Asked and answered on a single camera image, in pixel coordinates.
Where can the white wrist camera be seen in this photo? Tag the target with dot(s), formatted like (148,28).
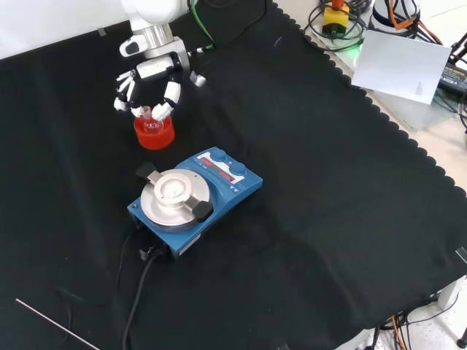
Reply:
(129,48)

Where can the pale grey board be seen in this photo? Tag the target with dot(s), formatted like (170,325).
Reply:
(397,65)

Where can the clear cloth clip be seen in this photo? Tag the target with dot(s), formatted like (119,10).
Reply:
(284,346)
(462,254)

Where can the yellow stop button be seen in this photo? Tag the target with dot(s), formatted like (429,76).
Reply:
(335,20)

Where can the clear glass round-bottom flask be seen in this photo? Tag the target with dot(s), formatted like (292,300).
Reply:
(146,111)

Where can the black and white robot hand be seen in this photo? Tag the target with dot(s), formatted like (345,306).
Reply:
(155,69)

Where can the white bench leg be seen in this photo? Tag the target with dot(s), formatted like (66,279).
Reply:
(448,291)

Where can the black power adapter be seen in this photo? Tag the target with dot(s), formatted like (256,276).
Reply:
(454,78)

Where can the thin metal probe rod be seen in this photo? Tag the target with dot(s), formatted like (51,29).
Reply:
(54,322)

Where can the grey tape piece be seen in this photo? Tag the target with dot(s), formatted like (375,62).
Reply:
(102,32)

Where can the blue-base heater with steel plate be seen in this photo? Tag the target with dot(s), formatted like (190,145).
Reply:
(226,197)

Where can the orange ribbed flask stand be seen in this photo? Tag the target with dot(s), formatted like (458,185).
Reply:
(155,142)

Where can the black bench cloth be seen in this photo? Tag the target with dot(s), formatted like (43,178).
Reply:
(310,164)

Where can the pale grey box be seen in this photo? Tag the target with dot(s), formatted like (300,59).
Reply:
(412,113)

